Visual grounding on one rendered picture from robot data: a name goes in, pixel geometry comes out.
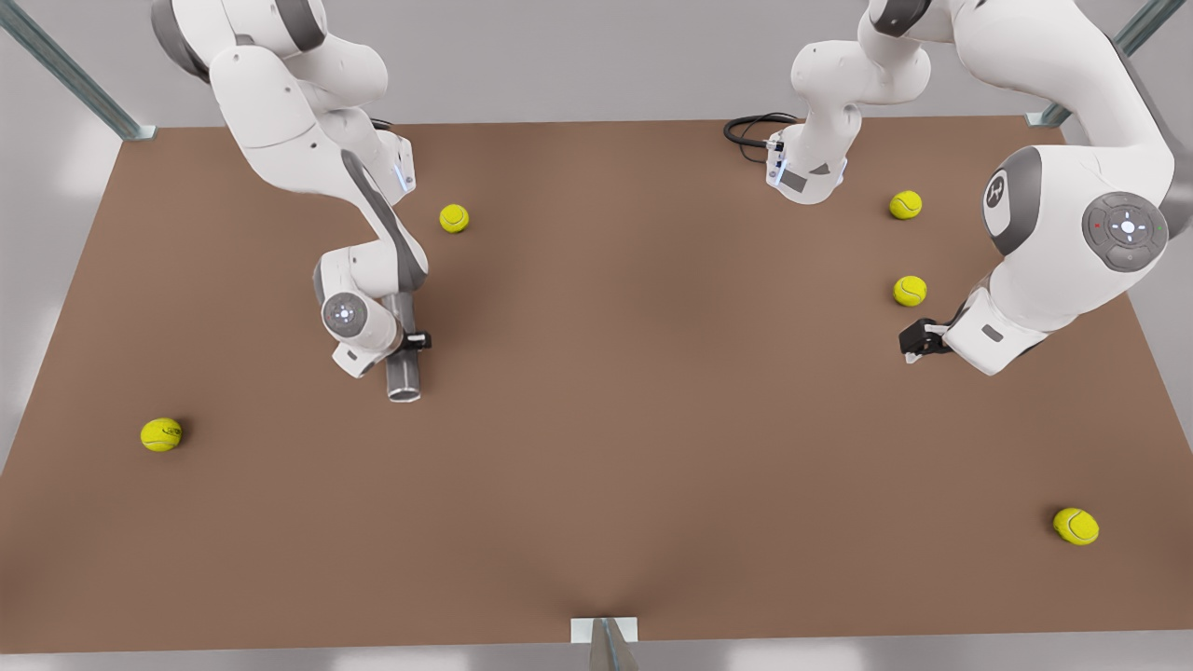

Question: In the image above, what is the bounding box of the silver frame post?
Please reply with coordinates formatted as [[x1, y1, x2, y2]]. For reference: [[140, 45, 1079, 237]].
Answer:
[[0, 0, 157, 142], [571, 617, 640, 671], [1025, 0, 1190, 129]]

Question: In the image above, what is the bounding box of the black cable loop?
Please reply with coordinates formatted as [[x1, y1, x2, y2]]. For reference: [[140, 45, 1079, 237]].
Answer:
[[723, 112, 802, 164]]

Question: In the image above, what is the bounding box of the clear tennis ball tube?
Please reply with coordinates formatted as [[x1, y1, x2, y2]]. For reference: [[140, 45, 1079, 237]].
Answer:
[[386, 292, 422, 404]]

